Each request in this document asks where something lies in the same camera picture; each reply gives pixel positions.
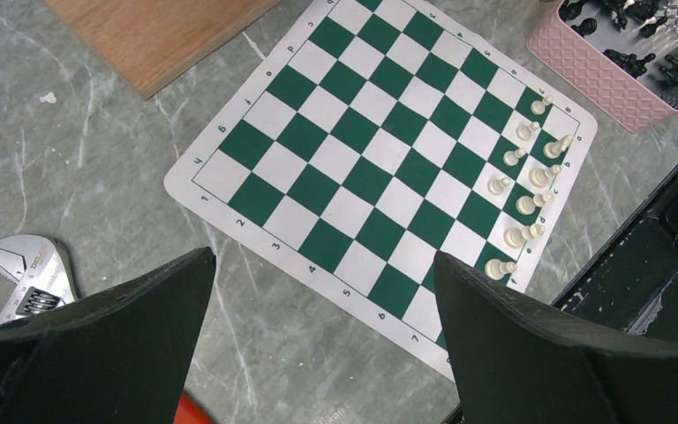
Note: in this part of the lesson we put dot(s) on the wooden board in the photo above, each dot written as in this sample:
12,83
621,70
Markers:
150,43

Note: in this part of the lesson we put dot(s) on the white chess piece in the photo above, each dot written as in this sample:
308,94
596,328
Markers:
554,149
515,237
540,177
527,205
497,269

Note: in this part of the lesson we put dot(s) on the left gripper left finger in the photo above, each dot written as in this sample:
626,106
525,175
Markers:
121,355

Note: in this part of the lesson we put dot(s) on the green white chess mat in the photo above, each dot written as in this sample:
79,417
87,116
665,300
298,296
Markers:
363,144

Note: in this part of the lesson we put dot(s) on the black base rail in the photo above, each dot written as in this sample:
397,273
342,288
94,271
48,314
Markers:
631,283

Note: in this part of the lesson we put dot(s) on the white pawn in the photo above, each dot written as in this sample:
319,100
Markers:
512,157
497,186
539,107
525,132

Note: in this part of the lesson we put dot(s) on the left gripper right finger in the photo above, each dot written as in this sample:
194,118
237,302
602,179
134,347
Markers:
518,360

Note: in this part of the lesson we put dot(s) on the pink plastic tray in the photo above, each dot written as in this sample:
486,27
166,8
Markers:
636,104

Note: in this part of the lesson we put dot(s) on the black chess piece in tray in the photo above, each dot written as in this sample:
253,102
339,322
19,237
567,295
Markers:
669,71
651,26
586,27
630,63

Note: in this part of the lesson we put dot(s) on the red handled adjustable wrench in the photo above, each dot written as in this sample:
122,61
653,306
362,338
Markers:
38,268

